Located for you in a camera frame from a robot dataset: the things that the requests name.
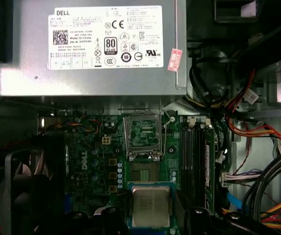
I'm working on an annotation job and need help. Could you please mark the grey metal drive cage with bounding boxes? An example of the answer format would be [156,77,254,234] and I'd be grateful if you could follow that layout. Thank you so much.
[230,0,281,116]

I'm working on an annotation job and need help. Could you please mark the orange wire bundle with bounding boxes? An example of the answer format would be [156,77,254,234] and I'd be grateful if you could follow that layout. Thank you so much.
[221,67,281,232]

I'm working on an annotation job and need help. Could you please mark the silver CPU green edge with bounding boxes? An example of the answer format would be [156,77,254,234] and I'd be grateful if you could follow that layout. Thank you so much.
[127,181,176,230]

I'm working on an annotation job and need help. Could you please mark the thin wire locking lever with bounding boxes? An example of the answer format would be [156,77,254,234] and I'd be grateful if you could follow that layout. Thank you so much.
[160,109,175,157]

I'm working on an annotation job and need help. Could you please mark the green RAM stick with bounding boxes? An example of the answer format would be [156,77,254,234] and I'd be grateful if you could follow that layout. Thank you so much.
[204,122,216,213]

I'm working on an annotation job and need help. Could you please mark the grey power supply unit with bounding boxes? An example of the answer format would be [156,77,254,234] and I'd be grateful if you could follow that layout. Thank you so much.
[0,0,188,97]

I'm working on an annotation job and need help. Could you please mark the black open PC case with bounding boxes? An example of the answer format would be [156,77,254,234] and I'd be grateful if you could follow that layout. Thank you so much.
[0,0,281,235]

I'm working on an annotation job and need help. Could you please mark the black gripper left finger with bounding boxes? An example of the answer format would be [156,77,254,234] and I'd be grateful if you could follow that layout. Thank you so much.
[66,207,129,235]

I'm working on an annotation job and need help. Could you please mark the CPU socket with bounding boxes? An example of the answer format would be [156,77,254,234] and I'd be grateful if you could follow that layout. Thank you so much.
[127,159,174,189]

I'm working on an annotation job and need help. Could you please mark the white plug thin wires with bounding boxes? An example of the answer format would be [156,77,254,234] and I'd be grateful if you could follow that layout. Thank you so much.
[219,168,265,188]

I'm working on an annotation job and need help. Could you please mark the black looped cable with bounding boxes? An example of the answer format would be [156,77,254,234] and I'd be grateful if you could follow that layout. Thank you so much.
[188,48,232,109]

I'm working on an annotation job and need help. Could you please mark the black cable bundle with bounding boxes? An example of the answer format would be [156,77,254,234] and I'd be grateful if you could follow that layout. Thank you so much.
[242,146,281,221]

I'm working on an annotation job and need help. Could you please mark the blue flat data wire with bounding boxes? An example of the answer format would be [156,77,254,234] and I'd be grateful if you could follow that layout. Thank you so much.
[228,192,242,212]

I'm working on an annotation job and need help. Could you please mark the metal socket cover frame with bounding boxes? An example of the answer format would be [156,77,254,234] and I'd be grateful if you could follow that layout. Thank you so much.
[122,109,163,163]

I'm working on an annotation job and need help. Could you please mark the black case fan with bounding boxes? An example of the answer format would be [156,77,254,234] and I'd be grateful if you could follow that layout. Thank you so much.
[4,146,67,235]

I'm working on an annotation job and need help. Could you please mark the black RAM slot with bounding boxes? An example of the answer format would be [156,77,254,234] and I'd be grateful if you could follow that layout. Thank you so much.
[187,117,196,209]
[180,117,188,209]
[195,117,204,211]

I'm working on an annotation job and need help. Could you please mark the green motherboard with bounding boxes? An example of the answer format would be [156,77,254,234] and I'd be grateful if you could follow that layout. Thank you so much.
[38,107,229,235]

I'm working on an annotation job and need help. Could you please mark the white wire label tag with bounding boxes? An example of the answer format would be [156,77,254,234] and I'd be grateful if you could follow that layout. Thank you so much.
[242,89,259,104]

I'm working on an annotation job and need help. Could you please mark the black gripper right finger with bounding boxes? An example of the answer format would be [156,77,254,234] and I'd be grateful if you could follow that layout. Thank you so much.
[176,206,281,235]

